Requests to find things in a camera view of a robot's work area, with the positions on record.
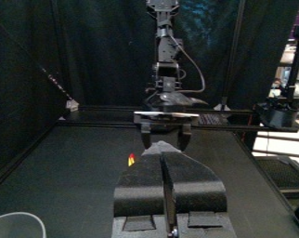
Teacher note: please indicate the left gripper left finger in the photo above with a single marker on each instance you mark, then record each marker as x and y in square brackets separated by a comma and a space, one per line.
[140, 186]

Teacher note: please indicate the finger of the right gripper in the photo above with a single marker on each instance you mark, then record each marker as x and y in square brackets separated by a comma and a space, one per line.
[145, 136]
[184, 136]

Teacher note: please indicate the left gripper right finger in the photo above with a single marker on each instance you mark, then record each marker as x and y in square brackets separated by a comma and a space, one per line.
[195, 189]

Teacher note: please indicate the black robot base outside table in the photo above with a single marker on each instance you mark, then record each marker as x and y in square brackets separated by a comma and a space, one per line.
[279, 114]

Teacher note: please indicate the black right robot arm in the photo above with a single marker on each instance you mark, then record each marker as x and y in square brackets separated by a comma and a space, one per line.
[167, 46]

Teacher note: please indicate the grey plastic bowl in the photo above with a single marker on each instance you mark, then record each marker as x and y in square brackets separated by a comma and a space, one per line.
[14, 224]

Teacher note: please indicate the white text label plate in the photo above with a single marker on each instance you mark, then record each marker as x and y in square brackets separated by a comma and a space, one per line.
[209, 119]

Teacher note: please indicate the small red yellow toy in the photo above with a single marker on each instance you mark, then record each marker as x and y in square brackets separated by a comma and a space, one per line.
[131, 159]

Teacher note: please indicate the black ribbed mat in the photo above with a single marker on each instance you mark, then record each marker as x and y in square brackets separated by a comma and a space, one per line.
[281, 173]

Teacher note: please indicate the black cloth backdrop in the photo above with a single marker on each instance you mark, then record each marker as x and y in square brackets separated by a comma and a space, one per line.
[93, 52]

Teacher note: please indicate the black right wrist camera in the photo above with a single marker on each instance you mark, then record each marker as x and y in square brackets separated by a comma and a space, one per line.
[173, 100]

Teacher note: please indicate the grey frame corner bracket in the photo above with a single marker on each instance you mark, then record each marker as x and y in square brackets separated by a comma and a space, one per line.
[221, 107]
[72, 105]

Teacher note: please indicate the black vertical frame post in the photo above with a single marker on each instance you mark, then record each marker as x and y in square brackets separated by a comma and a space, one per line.
[233, 52]

